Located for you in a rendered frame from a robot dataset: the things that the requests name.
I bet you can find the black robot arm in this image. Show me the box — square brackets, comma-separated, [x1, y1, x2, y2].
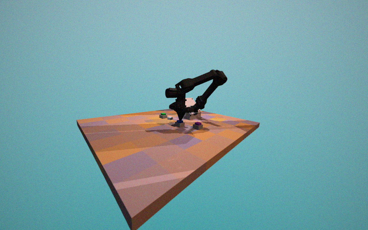
[165, 69, 227, 112]

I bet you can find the green button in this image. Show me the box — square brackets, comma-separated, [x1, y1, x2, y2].
[159, 113, 167, 119]

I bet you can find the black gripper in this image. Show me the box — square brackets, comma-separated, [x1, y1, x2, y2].
[175, 98, 194, 120]

